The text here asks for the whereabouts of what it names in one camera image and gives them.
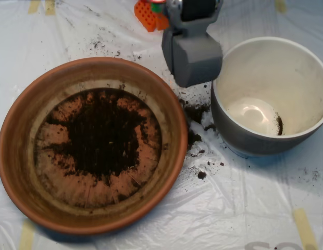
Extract dark soil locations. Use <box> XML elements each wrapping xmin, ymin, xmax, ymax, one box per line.
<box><xmin>43</xmin><ymin>88</ymin><xmax>149</xmax><ymax>187</ymax></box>
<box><xmin>272</xmin><ymin>114</ymin><xmax>284</xmax><ymax>136</ymax></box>

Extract spilled soil pile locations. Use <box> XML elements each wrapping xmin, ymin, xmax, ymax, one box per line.
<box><xmin>178</xmin><ymin>97</ymin><xmax>217</xmax><ymax>152</ymax></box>

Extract white ceramic pot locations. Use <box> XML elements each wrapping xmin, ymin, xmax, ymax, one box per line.
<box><xmin>210</xmin><ymin>36</ymin><xmax>323</xmax><ymax>158</ymax></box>

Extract terracotta saucer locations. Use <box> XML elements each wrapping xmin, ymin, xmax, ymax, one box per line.
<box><xmin>0</xmin><ymin>57</ymin><xmax>189</xmax><ymax>236</ymax></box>

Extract clear plastic sheet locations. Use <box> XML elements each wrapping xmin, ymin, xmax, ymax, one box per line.
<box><xmin>0</xmin><ymin>0</ymin><xmax>323</xmax><ymax>250</ymax></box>

